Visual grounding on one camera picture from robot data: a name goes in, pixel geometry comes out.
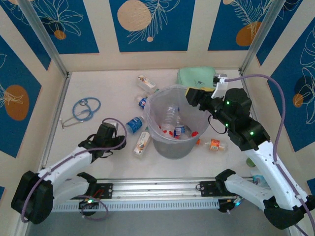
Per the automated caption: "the mint green zip pouch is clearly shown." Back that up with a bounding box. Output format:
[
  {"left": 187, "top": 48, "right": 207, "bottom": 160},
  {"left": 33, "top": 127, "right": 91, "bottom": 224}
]
[{"left": 176, "top": 66, "right": 223, "bottom": 94}]

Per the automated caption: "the large blue label bottle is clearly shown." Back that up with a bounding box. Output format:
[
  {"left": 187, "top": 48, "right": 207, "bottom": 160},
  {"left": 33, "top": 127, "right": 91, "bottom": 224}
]
[{"left": 125, "top": 116, "right": 145, "bottom": 134}]

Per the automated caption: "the white bottle orange print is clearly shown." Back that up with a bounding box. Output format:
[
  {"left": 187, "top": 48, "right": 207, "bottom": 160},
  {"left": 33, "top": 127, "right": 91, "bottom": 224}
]
[
  {"left": 136, "top": 75, "right": 159, "bottom": 95},
  {"left": 133, "top": 131, "right": 153, "bottom": 159}
]

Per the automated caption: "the blue red label bottle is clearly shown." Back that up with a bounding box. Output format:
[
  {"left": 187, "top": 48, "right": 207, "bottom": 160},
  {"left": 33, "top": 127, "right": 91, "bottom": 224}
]
[{"left": 173, "top": 124, "right": 186, "bottom": 140}]

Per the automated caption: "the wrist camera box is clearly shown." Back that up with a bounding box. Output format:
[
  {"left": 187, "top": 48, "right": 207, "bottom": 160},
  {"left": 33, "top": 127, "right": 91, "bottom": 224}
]
[
  {"left": 105, "top": 120, "right": 119, "bottom": 131},
  {"left": 212, "top": 73, "right": 230, "bottom": 99}
]

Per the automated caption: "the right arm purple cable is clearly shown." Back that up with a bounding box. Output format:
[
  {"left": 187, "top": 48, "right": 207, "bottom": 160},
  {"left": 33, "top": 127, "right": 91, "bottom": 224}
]
[{"left": 225, "top": 73, "right": 315, "bottom": 236}]

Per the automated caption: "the white slotted cable duct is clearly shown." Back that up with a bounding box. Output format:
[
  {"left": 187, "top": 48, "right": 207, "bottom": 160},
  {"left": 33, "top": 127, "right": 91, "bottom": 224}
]
[{"left": 51, "top": 199, "right": 221, "bottom": 212}]

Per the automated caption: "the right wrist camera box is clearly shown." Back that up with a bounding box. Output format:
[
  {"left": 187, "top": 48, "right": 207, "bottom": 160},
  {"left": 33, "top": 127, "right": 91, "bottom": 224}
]
[{"left": 212, "top": 73, "right": 230, "bottom": 99}]

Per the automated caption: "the crushed clear water bottle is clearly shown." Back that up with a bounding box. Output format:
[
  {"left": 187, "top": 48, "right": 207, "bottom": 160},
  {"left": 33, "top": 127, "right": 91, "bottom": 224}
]
[{"left": 165, "top": 103, "right": 182, "bottom": 131}]

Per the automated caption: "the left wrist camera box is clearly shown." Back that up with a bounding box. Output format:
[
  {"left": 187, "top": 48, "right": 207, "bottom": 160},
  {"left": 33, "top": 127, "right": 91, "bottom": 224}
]
[{"left": 105, "top": 120, "right": 119, "bottom": 131}]

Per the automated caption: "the blue stethoscope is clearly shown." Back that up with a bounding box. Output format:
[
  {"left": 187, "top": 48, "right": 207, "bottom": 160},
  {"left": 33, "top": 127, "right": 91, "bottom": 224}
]
[{"left": 60, "top": 97, "right": 101, "bottom": 128}]

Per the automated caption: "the aluminium frame post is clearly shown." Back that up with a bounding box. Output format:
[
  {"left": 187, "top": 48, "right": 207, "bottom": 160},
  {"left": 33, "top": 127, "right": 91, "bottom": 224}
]
[
  {"left": 240, "top": 0, "right": 287, "bottom": 74},
  {"left": 18, "top": 0, "right": 69, "bottom": 77}
]

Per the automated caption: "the black cable loop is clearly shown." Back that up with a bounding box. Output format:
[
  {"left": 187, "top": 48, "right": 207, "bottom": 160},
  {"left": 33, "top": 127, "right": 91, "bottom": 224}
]
[{"left": 208, "top": 115, "right": 227, "bottom": 135}]

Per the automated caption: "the light blue packet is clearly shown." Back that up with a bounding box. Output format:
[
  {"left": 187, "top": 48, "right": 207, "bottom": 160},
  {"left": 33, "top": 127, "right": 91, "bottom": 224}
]
[{"left": 250, "top": 174, "right": 268, "bottom": 189}]

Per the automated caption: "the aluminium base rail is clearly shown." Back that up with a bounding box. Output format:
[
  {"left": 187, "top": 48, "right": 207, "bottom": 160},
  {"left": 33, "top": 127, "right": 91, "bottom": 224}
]
[{"left": 49, "top": 177, "right": 276, "bottom": 203}]

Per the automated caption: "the grey round bin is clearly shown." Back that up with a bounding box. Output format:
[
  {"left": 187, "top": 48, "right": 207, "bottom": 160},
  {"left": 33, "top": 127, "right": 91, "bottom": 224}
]
[{"left": 147, "top": 85, "right": 210, "bottom": 160}]

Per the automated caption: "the aluminium table edge rail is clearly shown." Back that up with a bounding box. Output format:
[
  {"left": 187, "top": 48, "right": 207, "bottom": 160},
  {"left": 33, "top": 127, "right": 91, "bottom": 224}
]
[
  {"left": 239, "top": 69, "right": 249, "bottom": 91},
  {"left": 40, "top": 72, "right": 72, "bottom": 170}
]

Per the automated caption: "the bin with clear liner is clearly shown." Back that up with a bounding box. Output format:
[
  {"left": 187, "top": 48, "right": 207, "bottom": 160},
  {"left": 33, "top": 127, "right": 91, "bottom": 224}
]
[{"left": 143, "top": 84, "right": 210, "bottom": 145}]

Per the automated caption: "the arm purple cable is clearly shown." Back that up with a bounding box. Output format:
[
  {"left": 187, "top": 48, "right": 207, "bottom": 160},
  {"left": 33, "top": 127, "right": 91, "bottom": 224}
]
[
  {"left": 225, "top": 73, "right": 315, "bottom": 236},
  {"left": 21, "top": 118, "right": 128, "bottom": 223}
]

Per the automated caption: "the black controller board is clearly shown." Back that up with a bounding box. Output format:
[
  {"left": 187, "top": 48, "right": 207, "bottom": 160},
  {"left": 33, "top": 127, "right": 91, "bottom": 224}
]
[
  {"left": 78, "top": 198, "right": 99, "bottom": 209},
  {"left": 218, "top": 198, "right": 243, "bottom": 214}
]

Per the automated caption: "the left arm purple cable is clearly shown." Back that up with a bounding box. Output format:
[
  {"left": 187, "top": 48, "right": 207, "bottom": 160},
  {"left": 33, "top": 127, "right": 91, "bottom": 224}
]
[{"left": 21, "top": 118, "right": 128, "bottom": 223}]

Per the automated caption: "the small blue label bottle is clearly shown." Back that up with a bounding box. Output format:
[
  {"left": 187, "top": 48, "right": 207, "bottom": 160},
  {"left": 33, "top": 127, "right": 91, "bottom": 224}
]
[{"left": 136, "top": 95, "right": 150, "bottom": 109}]

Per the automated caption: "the orange label bottle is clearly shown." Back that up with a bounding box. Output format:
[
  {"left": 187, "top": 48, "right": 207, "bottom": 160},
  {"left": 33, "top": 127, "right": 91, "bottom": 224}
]
[{"left": 196, "top": 138, "right": 229, "bottom": 152}]

